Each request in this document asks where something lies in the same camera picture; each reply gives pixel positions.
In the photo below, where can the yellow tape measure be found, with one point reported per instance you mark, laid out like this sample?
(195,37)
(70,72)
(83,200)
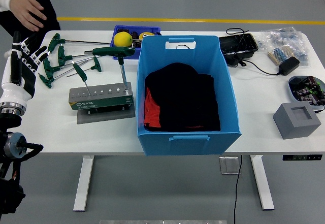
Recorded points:
(147,34)

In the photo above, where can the black table control panel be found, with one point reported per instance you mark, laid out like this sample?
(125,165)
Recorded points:
(302,157)

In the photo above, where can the pale blue dish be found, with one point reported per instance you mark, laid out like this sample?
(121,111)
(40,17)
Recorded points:
(291,92)

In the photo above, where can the clear plastic parts bags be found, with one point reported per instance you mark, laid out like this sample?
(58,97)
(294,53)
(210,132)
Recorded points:
(284,37)

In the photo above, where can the person's right hand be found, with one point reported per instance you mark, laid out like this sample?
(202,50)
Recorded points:
(26,10)

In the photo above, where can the red cloth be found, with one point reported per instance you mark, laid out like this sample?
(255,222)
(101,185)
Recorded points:
(151,109)

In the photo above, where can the black power adapter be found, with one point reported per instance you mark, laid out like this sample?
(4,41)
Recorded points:
(289,65)

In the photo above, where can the grey cube box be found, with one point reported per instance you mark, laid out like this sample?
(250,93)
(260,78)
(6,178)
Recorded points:
(299,130)

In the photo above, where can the electronic parts pile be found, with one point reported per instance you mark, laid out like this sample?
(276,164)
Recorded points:
(307,89)

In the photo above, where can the black plastic tray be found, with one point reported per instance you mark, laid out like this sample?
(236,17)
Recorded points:
(236,46)

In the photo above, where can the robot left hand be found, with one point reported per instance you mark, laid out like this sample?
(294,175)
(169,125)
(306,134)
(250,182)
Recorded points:
(16,92)

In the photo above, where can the green grey SATA tool stand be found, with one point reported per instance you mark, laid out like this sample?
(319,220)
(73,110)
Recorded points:
(101,103)

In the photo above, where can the person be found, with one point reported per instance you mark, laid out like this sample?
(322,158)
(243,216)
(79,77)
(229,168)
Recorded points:
(48,15)

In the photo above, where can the blue folding storage box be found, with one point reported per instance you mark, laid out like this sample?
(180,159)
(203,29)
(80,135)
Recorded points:
(188,145)

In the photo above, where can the metal floor outlet plate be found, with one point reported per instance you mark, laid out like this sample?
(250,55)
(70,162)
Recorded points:
(228,165)

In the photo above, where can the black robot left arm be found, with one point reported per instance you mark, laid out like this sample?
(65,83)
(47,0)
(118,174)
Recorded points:
(7,198)

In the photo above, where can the small blue plastic bin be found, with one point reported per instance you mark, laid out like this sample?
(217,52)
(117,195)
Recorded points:
(137,27)

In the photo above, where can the dark round can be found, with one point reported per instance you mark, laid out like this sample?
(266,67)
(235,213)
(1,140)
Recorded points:
(134,35)

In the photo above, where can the white table leg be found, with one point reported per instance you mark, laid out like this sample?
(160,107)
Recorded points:
(261,180)
(85,178)

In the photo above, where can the black cloth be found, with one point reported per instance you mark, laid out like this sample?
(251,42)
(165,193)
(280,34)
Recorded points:
(182,97)

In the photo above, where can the yellow lemon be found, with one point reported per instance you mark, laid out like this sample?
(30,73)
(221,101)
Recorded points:
(123,39)

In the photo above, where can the resistor tape strip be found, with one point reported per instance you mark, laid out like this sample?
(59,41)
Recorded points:
(278,55)

